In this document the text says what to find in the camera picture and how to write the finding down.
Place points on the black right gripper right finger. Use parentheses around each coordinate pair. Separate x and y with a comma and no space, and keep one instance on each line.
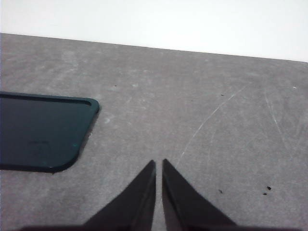
(187,207)

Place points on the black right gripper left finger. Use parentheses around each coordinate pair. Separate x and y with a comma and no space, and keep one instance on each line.
(130,207)

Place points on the dark rectangular tray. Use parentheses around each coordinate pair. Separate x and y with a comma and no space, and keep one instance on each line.
(43,132)

